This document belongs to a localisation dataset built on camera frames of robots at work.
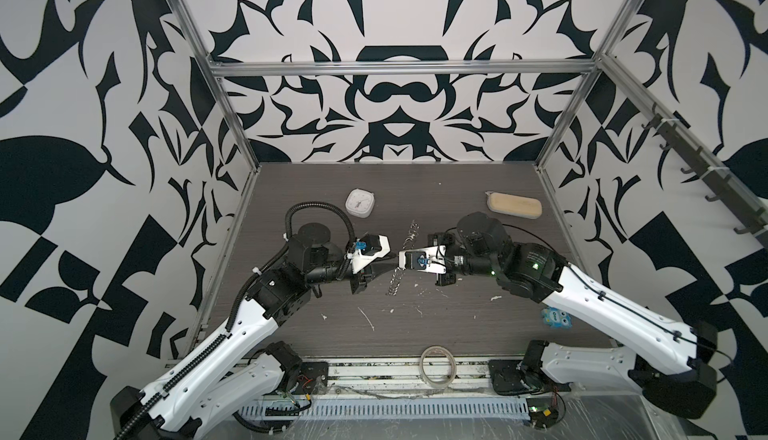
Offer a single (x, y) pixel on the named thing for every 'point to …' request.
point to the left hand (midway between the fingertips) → (396, 251)
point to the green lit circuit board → (541, 411)
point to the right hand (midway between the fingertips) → (410, 248)
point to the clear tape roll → (454, 364)
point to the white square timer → (359, 202)
